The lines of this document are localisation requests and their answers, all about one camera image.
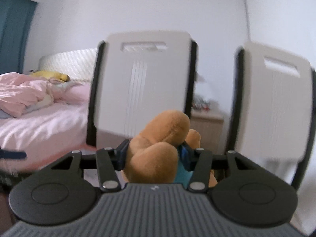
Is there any white black chair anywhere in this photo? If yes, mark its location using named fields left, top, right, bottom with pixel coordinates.
left=86, top=31, right=198, bottom=149
left=226, top=41, right=315, bottom=189

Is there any teal curtain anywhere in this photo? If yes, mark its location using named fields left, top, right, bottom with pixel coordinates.
left=0, top=0, right=37, bottom=74

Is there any yellow plush toy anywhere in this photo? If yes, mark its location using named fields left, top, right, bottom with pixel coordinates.
left=30, top=71, right=70, bottom=82

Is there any orange plush toy blue shirt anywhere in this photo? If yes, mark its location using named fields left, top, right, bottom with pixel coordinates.
left=121, top=110, right=218, bottom=188

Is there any right white black chair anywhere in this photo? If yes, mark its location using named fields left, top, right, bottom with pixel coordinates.
left=226, top=41, right=315, bottom=189

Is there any left white black chair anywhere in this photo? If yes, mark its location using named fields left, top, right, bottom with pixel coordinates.
left=86, top=31, right=198, bottom=149

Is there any bed with pink sheet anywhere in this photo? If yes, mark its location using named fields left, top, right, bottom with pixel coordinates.
left=1, top=103, right=88, bottom=173

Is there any pink crumpled duvet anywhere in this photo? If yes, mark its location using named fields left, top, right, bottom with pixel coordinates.
left=1, top=72, right=91, bottom=119

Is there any wooden drawer nightstand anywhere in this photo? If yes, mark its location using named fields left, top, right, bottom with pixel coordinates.
left=191, top=110, right=224, bottom=153

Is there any clutter on nightstand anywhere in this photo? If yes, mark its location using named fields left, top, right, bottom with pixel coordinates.
left=192, top=95, right=211, bottom=111

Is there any white quilted headboard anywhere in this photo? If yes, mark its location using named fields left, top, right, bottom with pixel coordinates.
left=39, top=48, right=98, bottom=82

